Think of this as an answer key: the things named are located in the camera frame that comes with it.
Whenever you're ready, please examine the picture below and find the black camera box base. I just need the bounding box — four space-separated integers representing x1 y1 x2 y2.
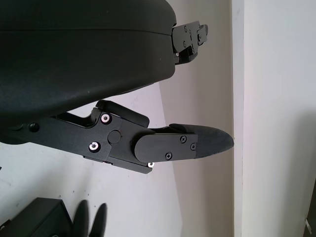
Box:
11 197 75 237

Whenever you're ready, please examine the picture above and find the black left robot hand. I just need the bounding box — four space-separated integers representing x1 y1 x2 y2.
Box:
0 0 235 175

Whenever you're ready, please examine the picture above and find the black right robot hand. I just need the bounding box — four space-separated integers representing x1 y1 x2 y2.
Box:
74 199 109 237

